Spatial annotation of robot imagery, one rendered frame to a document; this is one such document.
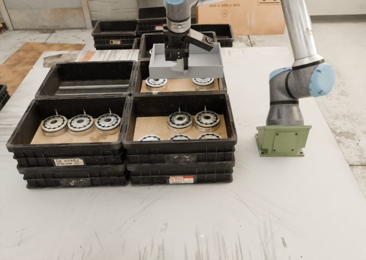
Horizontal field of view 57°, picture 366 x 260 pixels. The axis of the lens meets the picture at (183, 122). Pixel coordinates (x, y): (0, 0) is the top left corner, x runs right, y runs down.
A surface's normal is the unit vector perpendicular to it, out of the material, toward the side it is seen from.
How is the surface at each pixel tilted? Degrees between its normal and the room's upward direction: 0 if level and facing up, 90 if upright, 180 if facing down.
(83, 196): 0
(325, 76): 64
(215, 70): 89
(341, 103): 0
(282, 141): 90
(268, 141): 90
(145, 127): 0
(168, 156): 90
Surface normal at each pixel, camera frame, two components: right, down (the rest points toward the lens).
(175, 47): -0.02, -0.57
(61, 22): -0.01, 0.62
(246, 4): -0.02, 0.41
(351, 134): -0.03, -0.78
